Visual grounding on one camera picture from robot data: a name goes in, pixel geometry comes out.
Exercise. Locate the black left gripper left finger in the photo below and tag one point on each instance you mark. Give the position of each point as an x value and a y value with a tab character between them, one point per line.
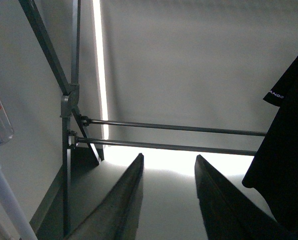
117	216

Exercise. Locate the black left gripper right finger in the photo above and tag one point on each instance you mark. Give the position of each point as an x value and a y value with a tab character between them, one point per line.
228	214

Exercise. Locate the black printed t-shirt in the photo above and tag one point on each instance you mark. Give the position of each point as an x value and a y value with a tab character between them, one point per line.
274	169

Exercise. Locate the grey metal drying rack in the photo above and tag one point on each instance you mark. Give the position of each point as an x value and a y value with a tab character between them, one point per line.
73	129

